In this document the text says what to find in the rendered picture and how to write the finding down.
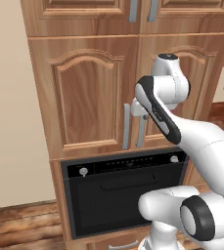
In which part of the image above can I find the wooden arched cabinet door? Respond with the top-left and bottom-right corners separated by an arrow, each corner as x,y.
137,32 -> 224,151
27,34 -> 140,161

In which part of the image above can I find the wooden square-panel cabinet door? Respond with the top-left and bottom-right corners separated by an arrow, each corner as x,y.
139,0 -> 224,35
20,0 -> 143,38

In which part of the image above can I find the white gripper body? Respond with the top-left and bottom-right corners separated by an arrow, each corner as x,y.
130,97 -> 149,118

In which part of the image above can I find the grey drawer handle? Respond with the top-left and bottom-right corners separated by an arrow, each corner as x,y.
108,239 -> 140,250

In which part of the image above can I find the wooden drawer front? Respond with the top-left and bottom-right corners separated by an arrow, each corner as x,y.
83,229 -> 152,250

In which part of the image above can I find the black built-in oven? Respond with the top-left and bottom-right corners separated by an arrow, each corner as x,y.
60,146 -> 190,241

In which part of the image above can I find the grey cabinet door handle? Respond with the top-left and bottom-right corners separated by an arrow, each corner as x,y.
121,103 -> 132,151
135,116 -> 148,148
127,0 -> 139,23
146,0 -> 160,23

